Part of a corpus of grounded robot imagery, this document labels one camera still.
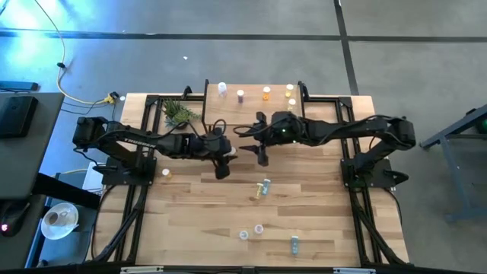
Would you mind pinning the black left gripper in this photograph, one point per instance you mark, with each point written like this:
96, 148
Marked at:
218, 150

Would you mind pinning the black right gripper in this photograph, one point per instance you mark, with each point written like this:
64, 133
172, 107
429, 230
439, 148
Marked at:
283, 131

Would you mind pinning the orange bottle white cap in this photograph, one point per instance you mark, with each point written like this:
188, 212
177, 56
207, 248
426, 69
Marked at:
231, 151
266, 92

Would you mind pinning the teal translucent bottle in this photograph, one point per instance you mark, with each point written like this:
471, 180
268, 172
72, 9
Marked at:
266, 186

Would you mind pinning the purple bottle white cap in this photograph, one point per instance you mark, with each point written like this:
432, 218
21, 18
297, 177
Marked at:
240, 95

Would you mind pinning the clear bottle pink label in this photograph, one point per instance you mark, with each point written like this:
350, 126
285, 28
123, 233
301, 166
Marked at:
221, 88

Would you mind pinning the clear bottle pink capsules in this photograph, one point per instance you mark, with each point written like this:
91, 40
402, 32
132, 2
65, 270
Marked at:
258, 228

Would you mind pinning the clear bottle blue red capsules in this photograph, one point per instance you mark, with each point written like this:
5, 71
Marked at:
244, 234

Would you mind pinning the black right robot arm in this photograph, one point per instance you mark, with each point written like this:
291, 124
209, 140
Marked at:
361, 129

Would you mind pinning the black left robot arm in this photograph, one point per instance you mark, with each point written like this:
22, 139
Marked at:
133, 139

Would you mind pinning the wooden shelf black metal legs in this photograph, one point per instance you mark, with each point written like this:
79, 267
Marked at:
228, 114

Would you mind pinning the succulent plant black pot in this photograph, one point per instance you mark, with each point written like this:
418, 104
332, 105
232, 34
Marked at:
179, 116

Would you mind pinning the small grey-blue bottle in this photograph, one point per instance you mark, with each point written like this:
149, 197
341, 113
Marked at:
295, 245

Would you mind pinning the yellow power plug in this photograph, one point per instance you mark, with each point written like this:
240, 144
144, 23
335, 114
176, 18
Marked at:
110, 99

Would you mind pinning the white paper sheet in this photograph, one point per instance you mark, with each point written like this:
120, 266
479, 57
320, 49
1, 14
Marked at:
91, 179

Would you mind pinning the white label strip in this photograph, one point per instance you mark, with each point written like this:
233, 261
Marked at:
354, 270
141, 269

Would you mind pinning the black desk beam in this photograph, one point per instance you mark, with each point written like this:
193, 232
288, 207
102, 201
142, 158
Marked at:
64, 190

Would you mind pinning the white bowl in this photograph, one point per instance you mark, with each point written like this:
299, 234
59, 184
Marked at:
61, 228

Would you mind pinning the grey metal cart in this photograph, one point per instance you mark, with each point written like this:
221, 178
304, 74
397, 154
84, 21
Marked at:
456, 182

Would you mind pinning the grey desk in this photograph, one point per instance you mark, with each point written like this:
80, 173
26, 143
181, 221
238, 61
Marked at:
23, 251
23, 160

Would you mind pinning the black computer box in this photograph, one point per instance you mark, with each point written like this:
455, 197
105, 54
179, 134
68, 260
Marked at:
17, 116

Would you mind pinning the dark flat device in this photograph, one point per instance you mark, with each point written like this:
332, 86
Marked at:
19, 86

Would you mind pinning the black computer mouse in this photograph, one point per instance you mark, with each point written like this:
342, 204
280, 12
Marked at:
13, 217

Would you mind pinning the black frame clamp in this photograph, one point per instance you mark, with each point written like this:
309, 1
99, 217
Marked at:
187, 92

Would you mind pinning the black aluminium table frame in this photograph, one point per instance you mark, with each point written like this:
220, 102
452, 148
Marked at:
345, 102

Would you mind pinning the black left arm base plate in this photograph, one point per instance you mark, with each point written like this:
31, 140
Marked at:
114, 179

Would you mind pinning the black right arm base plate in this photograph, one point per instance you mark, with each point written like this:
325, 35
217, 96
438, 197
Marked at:
380, 177

